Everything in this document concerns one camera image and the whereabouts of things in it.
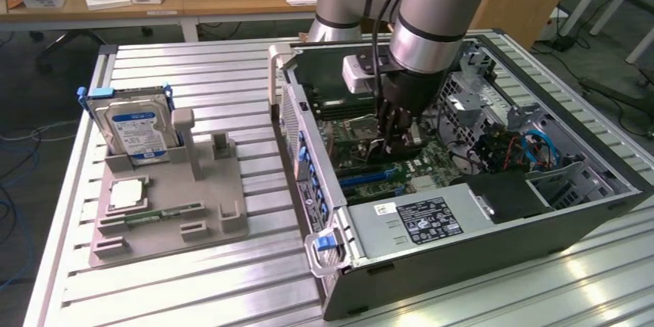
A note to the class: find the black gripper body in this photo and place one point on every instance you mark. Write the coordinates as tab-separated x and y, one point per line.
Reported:
414	93

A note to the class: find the green graphics card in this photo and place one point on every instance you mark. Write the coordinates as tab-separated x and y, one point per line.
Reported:
398	156

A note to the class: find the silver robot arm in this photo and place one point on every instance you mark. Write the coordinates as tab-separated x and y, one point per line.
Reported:
434	17

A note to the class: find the CPU socket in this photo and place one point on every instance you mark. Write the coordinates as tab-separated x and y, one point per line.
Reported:
360	126

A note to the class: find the metal drive cage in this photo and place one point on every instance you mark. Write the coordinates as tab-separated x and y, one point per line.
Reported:
470	101

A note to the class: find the green motherboard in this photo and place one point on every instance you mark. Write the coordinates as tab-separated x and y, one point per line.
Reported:
445	158

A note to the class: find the silver chipset heatsink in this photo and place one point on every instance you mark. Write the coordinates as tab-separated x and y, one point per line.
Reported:
426	184

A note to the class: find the grey power supply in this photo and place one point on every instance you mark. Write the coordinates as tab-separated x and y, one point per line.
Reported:
378	227

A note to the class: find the black plastic shroud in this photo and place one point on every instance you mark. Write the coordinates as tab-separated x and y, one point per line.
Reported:
511	197

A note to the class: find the black power adapter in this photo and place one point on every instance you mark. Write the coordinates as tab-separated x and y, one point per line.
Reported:
565	43

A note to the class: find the blue case latch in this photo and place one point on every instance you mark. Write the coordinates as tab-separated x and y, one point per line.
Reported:
324	244

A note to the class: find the grey disk bay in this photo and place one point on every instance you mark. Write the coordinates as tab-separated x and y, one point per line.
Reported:
571	185

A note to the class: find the black open PC case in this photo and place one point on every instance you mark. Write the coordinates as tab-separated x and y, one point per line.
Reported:
459	265

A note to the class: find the black floor stand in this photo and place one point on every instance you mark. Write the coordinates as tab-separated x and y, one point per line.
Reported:
618	91

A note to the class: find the grey parts rack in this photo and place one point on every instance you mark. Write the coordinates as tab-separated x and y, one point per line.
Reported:
163	189

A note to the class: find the hard disk with blue caddy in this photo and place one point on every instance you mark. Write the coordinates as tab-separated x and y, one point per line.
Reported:
132	131

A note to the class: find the green RAM stick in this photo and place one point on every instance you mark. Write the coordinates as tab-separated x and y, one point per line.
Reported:
154	215

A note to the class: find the silver CPU chip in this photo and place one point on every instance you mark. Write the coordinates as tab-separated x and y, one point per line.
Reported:
127	193

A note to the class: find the black chair base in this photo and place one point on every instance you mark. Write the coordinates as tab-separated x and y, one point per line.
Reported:
48	53

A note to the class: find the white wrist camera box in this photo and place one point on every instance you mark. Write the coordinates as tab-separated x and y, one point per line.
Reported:
358	74

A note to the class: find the white table frame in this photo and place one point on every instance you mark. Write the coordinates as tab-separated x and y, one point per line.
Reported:
638	49

